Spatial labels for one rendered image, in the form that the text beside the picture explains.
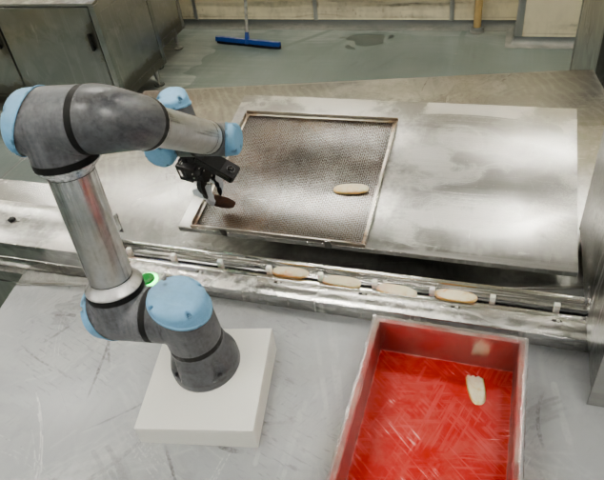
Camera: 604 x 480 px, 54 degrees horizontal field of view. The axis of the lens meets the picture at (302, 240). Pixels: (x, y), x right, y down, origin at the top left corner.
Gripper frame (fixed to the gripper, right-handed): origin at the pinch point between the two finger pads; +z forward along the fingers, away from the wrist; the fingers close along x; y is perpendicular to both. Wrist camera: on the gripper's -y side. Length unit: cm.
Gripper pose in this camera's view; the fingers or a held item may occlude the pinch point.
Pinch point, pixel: (217, 197)
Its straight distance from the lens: 168.5
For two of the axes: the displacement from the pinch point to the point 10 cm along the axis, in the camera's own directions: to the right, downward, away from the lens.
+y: -8.9, -2.5, 3.8
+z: 1.6, 6.2, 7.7
